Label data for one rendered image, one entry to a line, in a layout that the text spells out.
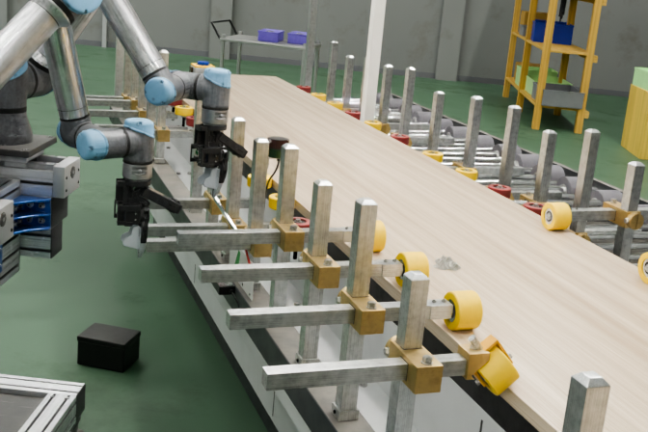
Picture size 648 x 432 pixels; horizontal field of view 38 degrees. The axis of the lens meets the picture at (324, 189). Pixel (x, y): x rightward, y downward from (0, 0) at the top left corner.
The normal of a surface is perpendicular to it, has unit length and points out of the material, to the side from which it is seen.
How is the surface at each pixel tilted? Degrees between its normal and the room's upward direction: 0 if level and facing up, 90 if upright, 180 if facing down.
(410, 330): 90
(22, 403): 0
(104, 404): 0
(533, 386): 0
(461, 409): 90
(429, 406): 90
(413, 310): 90
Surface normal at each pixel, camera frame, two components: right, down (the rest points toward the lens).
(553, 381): 0.09, -0.97
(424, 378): 0.33, 0.26
